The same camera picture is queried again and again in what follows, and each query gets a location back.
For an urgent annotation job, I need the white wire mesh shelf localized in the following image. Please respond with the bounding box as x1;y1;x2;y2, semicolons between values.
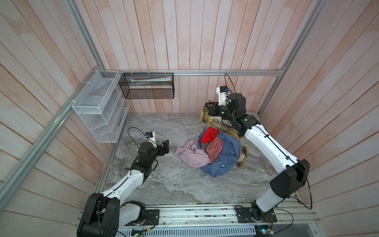
73;70;130;143

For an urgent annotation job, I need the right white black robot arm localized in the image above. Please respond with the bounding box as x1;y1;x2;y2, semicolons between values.
205;92;310;222

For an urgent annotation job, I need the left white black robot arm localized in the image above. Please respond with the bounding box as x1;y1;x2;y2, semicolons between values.
77;140;170;237

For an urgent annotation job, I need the red cloth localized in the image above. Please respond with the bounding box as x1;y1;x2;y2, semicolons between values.
200;127;220;144

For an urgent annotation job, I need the green circuit board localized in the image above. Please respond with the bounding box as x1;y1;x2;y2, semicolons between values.
255;225;273;237

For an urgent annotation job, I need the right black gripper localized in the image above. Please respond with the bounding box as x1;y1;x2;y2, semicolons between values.
204;103;235;124

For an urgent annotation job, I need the dusty rose cloth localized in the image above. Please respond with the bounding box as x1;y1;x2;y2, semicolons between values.
205;136;224;162

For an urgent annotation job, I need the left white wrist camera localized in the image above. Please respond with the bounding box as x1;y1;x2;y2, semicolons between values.
145;131;157;148

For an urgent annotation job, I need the white slotted cable duct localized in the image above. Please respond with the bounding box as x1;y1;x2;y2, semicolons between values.
116;226;257;237

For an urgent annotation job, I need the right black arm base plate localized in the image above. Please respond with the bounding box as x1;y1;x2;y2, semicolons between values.
234;205;277;223

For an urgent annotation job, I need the blue checkered shirt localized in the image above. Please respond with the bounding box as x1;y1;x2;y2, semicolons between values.
198;128;241;177

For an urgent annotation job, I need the black wire mesh basket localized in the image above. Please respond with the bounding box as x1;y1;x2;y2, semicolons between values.
118;72;175;100

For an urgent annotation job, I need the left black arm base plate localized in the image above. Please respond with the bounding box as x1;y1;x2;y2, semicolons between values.
144;209;160;226

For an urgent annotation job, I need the yellow plaid cloth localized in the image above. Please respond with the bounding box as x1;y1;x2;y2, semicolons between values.
200;106;248;167

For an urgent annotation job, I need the light pink cloth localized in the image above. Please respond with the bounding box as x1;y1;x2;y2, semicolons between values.
175;139;211;168

